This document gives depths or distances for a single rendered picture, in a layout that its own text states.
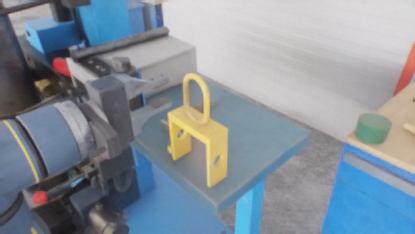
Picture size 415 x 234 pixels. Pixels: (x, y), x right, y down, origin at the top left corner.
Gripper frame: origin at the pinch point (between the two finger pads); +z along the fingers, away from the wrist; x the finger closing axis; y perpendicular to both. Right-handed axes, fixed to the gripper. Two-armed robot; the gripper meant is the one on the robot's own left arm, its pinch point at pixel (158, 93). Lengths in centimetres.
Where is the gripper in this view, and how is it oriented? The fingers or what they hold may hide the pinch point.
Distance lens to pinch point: 68.0
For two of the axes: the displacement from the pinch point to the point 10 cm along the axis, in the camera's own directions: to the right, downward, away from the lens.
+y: -6.8, -4.1, 6.1
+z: 7.3, -4.0, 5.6
